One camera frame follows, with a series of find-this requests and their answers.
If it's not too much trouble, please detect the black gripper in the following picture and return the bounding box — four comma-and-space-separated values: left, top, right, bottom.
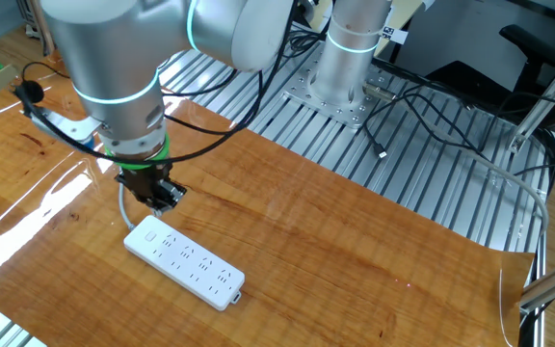
115, 161, 188, 218

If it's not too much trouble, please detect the white power strip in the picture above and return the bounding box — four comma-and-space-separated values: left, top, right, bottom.
122, 214, 247, 312

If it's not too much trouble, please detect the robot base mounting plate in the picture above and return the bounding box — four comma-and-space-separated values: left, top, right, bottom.
282, 40, 404, 130

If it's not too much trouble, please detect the wood grain table mat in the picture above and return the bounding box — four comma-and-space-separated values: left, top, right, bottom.
0, 26, 537, 347

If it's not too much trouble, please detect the white qr code label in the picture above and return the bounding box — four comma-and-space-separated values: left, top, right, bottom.
381, 25, 410, 46

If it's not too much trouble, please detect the black office chair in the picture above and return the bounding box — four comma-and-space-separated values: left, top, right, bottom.
424, 23, 555, 132

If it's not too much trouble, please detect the thin grey power strip cable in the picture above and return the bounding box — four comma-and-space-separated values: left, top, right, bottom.
117, 182, 137, 230

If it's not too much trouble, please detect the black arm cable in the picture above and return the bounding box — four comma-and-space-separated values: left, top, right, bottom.
16, 0, 330, 168

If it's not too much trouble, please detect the wrist camera with metal bracket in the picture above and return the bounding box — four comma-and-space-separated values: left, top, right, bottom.
11, 79, 103, 148

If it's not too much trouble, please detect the slanted copper frame bar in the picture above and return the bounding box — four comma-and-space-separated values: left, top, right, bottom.
27, 0, 58, 57

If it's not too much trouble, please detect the black usb cable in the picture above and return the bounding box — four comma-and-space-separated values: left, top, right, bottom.
361, 91, 482, 161

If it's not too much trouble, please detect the silver cable connector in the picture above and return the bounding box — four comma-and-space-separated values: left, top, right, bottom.
362, 81, 398, 103

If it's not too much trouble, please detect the thick grey cable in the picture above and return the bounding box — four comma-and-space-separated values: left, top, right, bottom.
421, 120, 551, 242

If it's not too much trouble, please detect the short aluminium frame profile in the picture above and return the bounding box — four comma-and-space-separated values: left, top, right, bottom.
517, 250, 555, 315

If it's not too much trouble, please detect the slanted aluminium frame profile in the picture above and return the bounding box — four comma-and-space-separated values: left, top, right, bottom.
507, 36, 555, 155

